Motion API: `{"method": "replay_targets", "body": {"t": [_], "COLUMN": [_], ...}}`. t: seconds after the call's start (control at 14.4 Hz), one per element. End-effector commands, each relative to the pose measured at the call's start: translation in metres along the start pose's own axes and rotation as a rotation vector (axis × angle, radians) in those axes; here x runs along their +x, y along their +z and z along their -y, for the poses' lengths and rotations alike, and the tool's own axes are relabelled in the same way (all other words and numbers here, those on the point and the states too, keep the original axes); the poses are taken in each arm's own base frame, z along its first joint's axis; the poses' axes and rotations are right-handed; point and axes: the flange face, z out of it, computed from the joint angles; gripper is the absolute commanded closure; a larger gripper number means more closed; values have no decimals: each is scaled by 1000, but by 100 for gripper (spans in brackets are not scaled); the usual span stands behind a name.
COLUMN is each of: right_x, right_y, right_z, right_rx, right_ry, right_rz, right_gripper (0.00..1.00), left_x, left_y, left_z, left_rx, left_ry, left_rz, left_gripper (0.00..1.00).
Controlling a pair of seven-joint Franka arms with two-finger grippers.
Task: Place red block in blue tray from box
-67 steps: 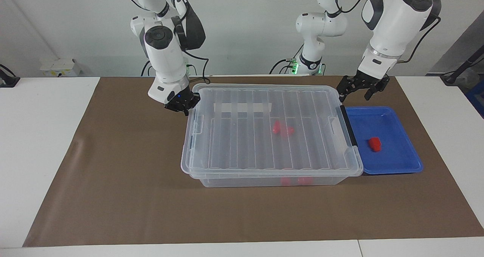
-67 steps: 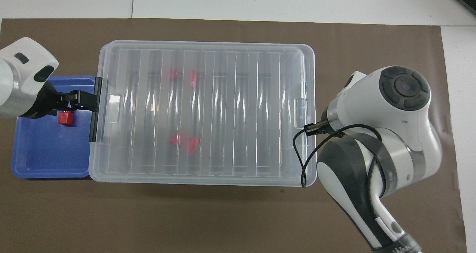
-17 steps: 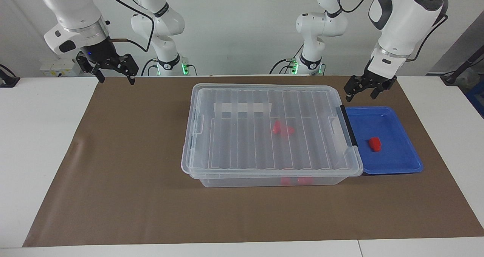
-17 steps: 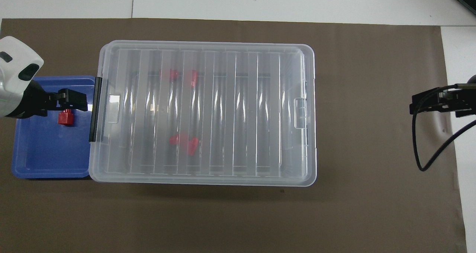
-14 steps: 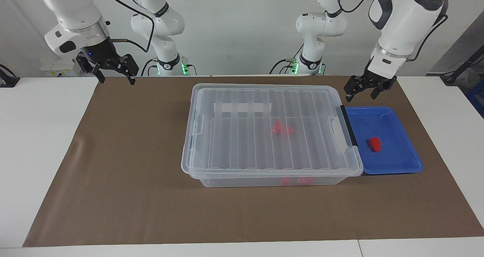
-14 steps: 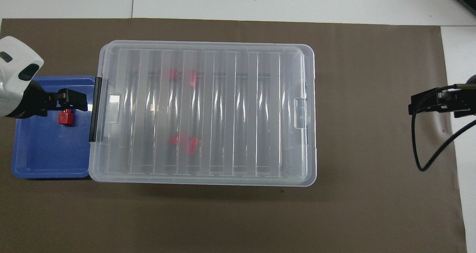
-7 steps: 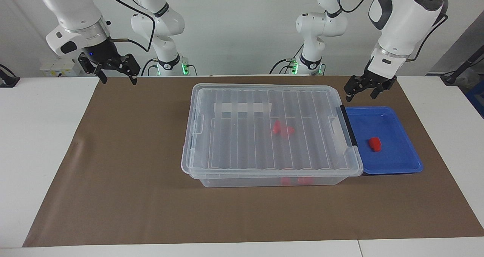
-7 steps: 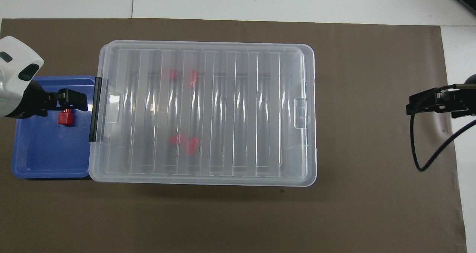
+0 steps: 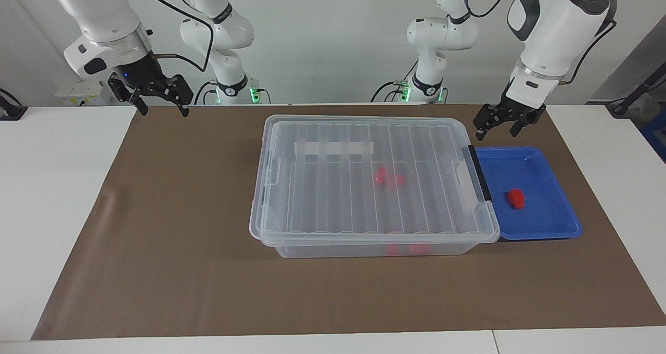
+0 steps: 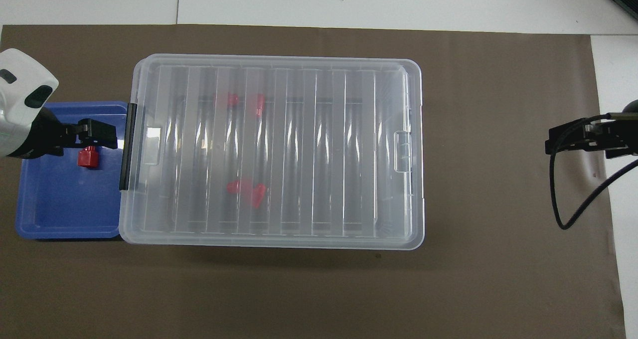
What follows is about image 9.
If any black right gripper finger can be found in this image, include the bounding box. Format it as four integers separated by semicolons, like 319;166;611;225
165;74;194;118
108;75;149;116

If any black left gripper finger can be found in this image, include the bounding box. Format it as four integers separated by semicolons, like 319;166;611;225
510;108;546;137
473;104;505;141

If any clear ribbed plastic lid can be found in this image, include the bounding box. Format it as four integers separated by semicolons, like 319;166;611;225
249;116;500;243

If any blue plastic tray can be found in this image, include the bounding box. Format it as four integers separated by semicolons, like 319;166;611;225
476;146;582;241

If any clear plastic storage box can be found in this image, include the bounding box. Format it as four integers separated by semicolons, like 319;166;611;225
250;117;500;259

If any white power strip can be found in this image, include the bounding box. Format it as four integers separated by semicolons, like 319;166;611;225
55;81;112;106

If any black stand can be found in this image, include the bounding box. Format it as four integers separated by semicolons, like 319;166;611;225
606;65;666;118

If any blue crate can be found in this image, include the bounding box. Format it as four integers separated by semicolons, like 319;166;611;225
640;109;666;163

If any brown table mat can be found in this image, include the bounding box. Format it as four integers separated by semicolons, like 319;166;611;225
31;104;666;340

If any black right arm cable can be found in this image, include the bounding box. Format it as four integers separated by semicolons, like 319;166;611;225
148;0;215;73

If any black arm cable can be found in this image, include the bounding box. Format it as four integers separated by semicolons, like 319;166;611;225
557;18;618;85
148;0;215;73

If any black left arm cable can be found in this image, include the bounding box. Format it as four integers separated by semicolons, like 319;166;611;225
557;18;618;85

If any black box latch handle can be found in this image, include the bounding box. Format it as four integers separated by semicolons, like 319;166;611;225
467;145;493;203

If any black base cable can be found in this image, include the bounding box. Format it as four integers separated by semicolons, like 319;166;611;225
370;62;414;103

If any black clamp mount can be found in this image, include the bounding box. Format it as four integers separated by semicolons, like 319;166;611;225
0;87;28;121

